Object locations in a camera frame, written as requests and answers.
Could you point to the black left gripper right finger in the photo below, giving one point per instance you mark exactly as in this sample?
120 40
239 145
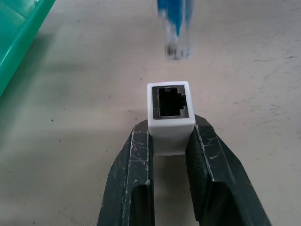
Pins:
211 174

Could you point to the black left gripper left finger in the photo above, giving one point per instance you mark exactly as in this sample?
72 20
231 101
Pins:
128 179

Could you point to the white network coupler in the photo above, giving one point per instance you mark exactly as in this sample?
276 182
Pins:
170 131

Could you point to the green plastic bin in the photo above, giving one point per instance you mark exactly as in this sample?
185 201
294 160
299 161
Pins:
17 35

